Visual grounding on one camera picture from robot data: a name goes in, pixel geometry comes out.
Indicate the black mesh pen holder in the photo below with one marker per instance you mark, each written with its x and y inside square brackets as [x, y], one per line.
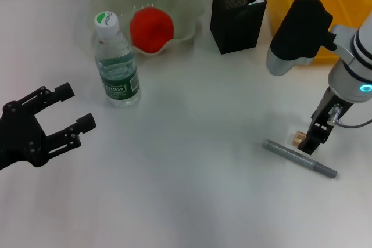
[235, 27]

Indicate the clear green-label water bottle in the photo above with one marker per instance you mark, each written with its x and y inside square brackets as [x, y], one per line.
[119, 79]

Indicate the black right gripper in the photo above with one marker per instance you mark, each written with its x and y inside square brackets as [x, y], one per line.
[322, 111]

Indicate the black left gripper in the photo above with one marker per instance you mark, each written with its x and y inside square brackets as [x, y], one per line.
[20, 134]

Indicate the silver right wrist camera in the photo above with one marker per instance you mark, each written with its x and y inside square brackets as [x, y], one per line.
[302, 27]

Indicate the red ball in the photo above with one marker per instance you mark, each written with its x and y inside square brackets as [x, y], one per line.
[151, 30]

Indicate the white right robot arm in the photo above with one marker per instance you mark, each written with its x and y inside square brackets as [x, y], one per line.
[360, 56]

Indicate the green white toothbrush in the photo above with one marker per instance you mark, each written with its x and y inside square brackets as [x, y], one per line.
[256, 0]

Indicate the grey glitter pen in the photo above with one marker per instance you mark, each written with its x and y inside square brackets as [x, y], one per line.
[290, 156]

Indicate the tan eraser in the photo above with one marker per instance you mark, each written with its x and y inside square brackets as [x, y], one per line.
[298, 138]

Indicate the pale green wavy fruit plate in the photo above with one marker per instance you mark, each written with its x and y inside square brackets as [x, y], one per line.
[186, 4]

